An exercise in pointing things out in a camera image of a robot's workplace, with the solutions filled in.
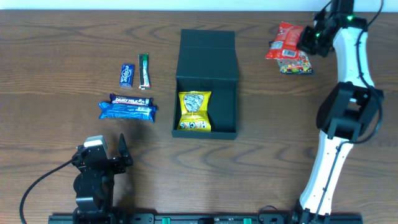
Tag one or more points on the red candy bag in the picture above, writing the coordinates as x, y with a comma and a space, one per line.
284, 46

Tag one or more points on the black open box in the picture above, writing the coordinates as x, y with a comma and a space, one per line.
207, 61

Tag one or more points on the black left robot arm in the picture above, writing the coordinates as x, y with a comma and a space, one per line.
94, 185

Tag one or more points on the purple Dairy Milk bar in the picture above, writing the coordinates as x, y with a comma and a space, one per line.
130, 100

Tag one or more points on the green white candy stick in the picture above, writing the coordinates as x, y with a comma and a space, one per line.
144, 81

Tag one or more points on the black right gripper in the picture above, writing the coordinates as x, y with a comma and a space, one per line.
310, 40

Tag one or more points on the black Haribo gummy bag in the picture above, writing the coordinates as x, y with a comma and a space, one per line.
300, 66

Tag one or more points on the blue Eclipse mint box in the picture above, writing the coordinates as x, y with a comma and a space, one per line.
126, 75

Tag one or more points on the blue cookie pack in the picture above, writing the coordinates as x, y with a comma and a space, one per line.
122, 111

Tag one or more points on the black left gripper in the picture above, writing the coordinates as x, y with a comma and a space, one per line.
120, 167

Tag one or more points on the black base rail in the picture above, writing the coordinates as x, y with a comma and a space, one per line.
149, 218

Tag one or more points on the yellow Hacks candy bag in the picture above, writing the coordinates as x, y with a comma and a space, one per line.
194, 111

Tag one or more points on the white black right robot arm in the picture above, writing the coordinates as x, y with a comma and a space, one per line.
351, 114

